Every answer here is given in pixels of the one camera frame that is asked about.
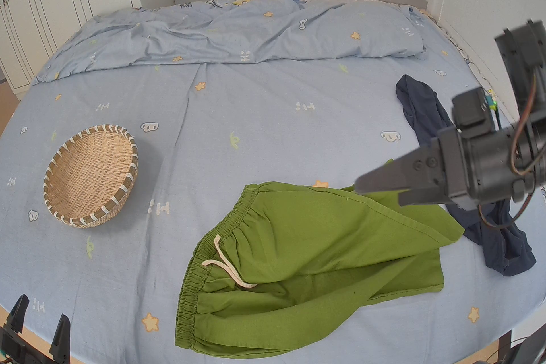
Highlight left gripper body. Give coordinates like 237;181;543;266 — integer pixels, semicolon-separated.
0;325;57;364

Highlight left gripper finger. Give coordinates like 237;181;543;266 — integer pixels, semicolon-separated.
49;314;71;361
8;294;30;332

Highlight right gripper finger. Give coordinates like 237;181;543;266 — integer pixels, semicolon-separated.
399;182;448;207
355;146;442;193

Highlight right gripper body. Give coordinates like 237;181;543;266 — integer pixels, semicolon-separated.
429;127;519;211

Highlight green shorts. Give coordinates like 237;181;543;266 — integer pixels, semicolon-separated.
174;181;466;355

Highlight dark blue garment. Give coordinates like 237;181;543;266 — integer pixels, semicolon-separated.
395;74;537;277

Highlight round woven basket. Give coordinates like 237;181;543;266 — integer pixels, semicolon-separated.
43;124;139;228

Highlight pale blue quilt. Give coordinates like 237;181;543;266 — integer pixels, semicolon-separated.
33;0;427;86

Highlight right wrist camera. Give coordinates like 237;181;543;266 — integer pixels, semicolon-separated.
452;87;497;132

